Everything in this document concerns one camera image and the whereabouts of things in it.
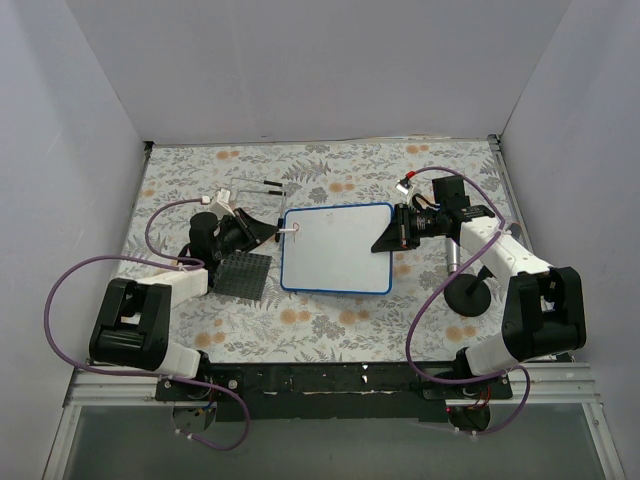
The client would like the blue framed whiteboard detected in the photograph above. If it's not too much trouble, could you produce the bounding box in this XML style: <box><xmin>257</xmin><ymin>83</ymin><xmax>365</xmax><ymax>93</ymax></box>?
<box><xmin>280</xmin><ymin>202</ymin><xmax>393</xmax><ymax>295</ymax></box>

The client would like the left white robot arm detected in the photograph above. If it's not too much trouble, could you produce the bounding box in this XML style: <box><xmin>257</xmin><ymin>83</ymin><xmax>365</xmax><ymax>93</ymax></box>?
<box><xmin>89</xmin><ymin>208</ymin><xmax>278</xmax><ymax>400</ymax></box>

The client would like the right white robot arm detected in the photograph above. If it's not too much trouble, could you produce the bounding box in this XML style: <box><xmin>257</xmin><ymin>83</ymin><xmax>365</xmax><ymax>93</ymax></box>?
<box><xmin>371</xmin><ymin>170</ymin><xmax>587</xmax><ymax>398</ymax></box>

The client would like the silver metal cylinder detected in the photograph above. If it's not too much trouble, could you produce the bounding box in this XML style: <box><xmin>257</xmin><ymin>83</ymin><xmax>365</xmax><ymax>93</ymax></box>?
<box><xmin>445</xmin><ymin>238</ymin><xmax>461</xmax><ymax>275</ymax></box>

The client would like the grey studded baseplate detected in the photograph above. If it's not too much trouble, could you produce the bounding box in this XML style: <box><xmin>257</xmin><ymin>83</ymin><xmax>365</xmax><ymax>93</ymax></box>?
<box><xmin>211</xmin><ymin>253</ymin><xmax>272</xmax><ymax>301</ymax></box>

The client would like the black round stand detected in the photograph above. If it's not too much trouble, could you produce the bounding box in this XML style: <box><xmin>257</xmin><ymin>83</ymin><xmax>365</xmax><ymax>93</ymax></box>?
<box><xmin>444</xmin><ymin>273</ymin><xmax>491</xmax><ymax>317</ymax></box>

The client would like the floral tablecloth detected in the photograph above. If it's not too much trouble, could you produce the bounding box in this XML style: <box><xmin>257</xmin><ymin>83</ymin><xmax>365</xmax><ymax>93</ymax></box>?
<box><xmin>118</xmin><ymin>140</ymin><xmax>520</xmax><ymax>363</ymax></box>

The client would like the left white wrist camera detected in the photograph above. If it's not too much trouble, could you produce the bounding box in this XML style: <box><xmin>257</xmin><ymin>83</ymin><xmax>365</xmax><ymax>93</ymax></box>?
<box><xmin>200</xmin><ymin>188</ymin><xmax>234</xmax><ymax>218</ymax></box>

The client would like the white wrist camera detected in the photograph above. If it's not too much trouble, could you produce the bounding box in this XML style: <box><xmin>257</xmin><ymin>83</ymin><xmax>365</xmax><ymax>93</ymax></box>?
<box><xmin>200</xmin><ymin>188</ymin><xmax>234</xmax><ymax>218</ymax></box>
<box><xmin>395</xmin><ymin>171</ymin><xmax>416</xmax><ymax>196</ymax></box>

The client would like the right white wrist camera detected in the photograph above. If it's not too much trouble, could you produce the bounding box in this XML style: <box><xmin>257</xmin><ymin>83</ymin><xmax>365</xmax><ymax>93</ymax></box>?
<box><xmin>395</xmin><ymin>171</ymin><xmax>416</xmax><ymax>196</ymax></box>

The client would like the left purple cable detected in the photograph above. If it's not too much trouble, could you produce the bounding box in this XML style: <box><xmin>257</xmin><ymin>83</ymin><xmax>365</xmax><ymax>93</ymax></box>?
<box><xmin>44</xmin><ymin>197</ymin><xmax>251</xmax><ymax>451</ymax></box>

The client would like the purple cable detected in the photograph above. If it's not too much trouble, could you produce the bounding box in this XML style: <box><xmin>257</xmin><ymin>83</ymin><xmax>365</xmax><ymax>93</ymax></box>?
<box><xmin>404</xmin><ymin>167</ymin><xmax>531</xmax><ymax>436</ymax></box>
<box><xmin>44</xmin><ymin>197</ymin><xmax>251</xmax><ymax>451</ymax></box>

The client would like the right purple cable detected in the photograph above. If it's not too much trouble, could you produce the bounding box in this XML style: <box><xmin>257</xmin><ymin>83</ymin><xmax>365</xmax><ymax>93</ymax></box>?
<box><xmin>404</xmin><ymin>167</ymin><xmax>531</xmax><ymax>436</ymax></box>

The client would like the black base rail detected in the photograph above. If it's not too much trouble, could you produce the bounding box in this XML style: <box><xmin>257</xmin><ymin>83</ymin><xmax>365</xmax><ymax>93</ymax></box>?
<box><xmin>155</xmin><ymin>362</ymin><xmax>513</xmax><ymax>428</ymax></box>

